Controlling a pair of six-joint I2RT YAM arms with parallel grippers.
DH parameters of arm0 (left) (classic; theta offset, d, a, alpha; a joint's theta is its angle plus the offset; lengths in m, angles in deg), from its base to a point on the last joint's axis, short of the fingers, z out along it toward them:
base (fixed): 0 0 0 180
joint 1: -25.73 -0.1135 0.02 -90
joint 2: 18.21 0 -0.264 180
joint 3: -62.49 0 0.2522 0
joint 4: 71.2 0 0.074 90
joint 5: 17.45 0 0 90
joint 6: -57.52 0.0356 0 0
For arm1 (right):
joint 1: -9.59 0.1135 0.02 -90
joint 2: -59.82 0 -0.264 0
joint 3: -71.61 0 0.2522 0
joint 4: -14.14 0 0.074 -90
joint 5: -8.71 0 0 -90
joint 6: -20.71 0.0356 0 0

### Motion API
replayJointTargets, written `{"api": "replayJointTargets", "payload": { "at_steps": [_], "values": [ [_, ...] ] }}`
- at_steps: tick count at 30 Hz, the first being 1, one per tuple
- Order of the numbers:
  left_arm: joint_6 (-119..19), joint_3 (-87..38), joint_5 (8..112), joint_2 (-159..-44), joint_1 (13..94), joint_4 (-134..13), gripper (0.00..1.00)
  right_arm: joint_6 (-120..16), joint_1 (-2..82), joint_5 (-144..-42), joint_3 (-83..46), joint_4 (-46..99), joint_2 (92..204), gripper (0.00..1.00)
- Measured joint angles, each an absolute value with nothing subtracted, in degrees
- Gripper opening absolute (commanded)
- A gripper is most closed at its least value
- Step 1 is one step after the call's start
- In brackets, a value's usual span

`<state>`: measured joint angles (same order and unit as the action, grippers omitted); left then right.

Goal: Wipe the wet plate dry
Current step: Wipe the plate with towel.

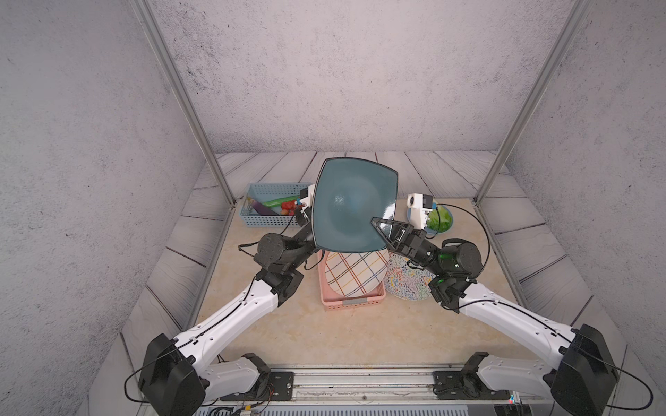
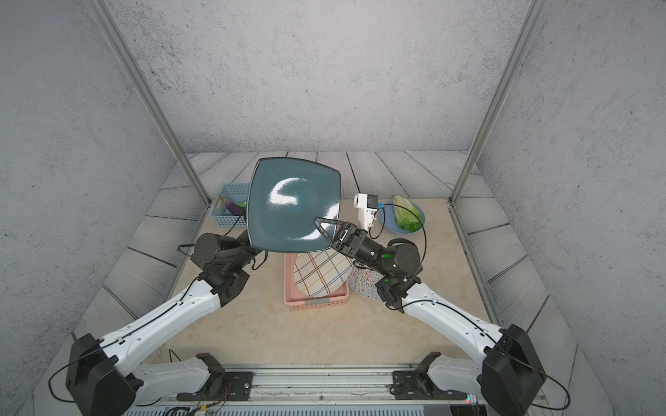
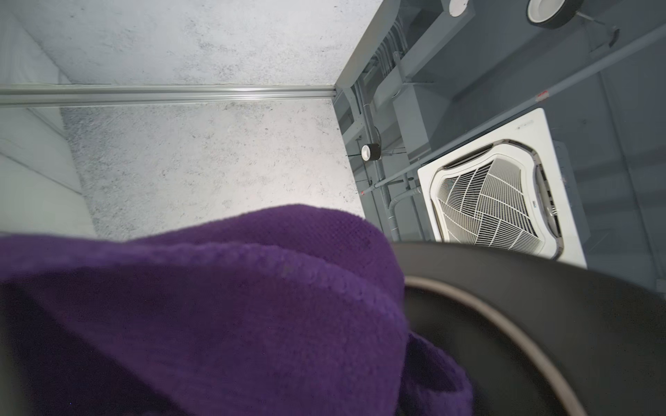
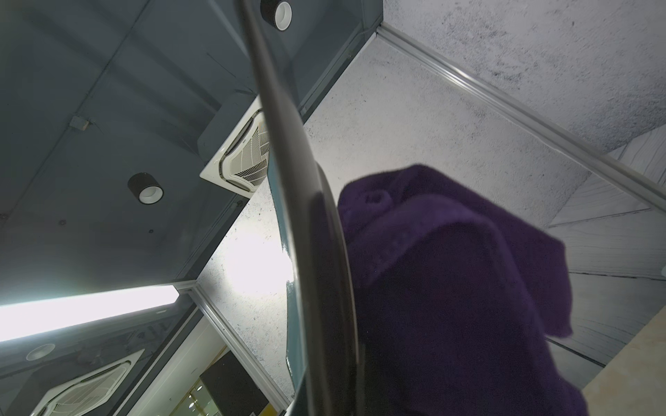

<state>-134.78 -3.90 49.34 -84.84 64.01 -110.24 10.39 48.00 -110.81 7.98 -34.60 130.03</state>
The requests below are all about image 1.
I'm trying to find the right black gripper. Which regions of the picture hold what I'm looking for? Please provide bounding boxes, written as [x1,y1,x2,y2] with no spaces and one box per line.
[376,220,449,281]

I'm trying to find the colourful squiggle round plate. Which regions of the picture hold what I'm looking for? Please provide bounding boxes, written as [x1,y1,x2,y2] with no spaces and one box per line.
[384,253,434,302]

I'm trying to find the dark teal square plate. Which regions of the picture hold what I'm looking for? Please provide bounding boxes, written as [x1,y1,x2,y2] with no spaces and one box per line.
[311,157,399,253]

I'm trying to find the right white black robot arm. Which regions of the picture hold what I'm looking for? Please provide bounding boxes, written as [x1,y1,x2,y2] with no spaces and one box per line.
[371,218,625,415]

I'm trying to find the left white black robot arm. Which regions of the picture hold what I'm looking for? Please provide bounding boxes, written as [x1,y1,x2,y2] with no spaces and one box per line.
[135,224,318,415]

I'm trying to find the small blue plate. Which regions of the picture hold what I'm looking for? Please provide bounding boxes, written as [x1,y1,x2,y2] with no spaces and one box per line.
[407,204,454,234]

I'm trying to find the plaid striped white plate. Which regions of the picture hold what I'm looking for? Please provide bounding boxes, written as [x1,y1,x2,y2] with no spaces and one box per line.
[323,250,390,297]

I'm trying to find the green lettuce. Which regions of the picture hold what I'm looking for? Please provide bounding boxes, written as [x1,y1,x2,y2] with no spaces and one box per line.
[426,205,454,233]

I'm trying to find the pink plastic basket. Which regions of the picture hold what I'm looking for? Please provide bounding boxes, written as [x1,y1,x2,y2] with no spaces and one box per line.
[317,251,386,310]

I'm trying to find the red strawberries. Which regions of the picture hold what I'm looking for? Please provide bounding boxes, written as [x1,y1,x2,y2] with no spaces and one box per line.
[280,200,301,216]

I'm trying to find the green cucumber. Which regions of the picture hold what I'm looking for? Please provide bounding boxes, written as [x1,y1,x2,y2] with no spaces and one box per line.
[262,195,299,208]

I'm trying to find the purple eggplant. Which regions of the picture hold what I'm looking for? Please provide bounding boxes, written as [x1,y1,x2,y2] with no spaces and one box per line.
[251,200,279,217]

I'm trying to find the light blue plastic basket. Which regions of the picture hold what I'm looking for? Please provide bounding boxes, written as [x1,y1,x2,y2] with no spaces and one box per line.
[239,182,310,227]

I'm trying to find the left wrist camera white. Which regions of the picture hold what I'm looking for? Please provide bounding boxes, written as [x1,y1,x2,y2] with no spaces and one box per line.
[295,184,316,226]

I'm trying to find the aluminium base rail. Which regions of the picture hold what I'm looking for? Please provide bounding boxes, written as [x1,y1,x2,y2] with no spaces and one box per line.
[134,363,573,416]

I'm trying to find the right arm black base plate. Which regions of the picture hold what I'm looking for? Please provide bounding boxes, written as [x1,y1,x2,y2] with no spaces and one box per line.
[433,371,512,401]

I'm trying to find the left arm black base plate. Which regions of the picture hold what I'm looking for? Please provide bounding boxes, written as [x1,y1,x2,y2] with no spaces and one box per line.
[221,371,295,402]

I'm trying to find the right metal frame post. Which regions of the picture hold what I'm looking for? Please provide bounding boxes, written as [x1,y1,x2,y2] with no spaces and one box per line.
[473,0,592,206]

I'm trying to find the metal frame post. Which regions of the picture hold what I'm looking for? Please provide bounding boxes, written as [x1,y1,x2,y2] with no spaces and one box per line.
[131,0,235,206]
[473,0,592,206]

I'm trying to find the left metal frame post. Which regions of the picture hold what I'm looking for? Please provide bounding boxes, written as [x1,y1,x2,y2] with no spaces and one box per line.
[131,0,235,206]

